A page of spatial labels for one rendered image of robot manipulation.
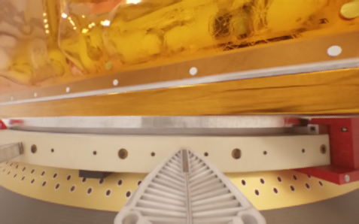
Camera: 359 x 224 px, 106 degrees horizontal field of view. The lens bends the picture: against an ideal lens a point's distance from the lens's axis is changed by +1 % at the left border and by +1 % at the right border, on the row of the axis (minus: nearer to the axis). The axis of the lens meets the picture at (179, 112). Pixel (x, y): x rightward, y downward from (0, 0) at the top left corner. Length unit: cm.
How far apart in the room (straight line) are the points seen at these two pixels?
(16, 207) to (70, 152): 16
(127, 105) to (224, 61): 18
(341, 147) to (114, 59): 40
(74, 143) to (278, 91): 28
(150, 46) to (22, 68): 39
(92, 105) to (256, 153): 31
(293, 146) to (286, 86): 10
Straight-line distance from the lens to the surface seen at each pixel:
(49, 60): 46
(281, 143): 25
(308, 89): 21
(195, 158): 16
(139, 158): 20
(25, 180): 40
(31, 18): 56
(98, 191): 27
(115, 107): 29
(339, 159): 32
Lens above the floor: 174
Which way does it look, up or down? 3 degrees up
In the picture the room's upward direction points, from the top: straight up
